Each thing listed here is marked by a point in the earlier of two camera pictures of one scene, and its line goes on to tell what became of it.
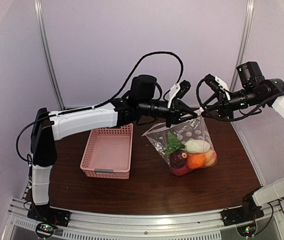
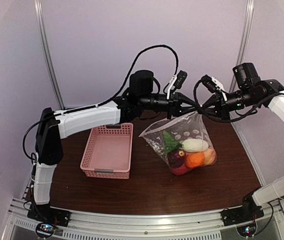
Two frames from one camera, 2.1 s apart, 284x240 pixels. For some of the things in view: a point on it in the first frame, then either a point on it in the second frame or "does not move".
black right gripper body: x=227 y=110 does not move
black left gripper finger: x=187 y=118 to x=185 y=110
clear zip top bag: x=187 y=145 does not move
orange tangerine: x=196 y=160 does not move
